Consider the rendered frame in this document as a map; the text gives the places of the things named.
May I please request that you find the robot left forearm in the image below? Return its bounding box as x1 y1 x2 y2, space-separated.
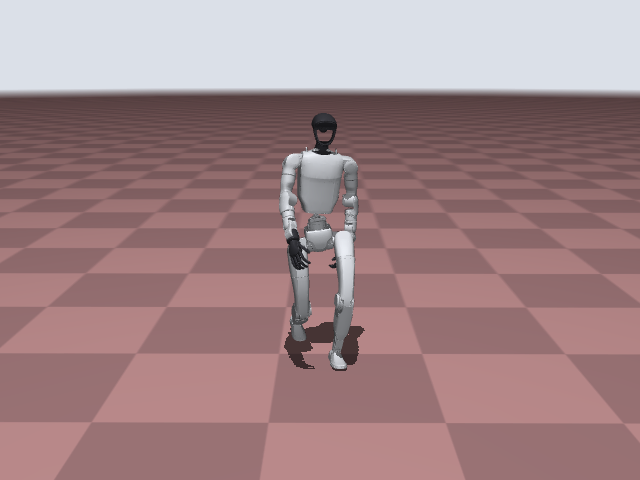
344 195 358 242

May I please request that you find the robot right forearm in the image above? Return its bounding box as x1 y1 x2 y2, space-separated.
279 192 299 239

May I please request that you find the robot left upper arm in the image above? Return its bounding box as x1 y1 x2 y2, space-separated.
341 155 358 208

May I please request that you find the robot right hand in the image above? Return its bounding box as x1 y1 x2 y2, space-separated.
286 228 311 270

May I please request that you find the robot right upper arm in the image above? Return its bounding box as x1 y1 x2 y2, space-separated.
279 153 302 207

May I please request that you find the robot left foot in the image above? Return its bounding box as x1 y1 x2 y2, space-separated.
328 350 347 369

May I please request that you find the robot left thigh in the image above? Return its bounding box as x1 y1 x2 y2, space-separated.
332 231 355 312

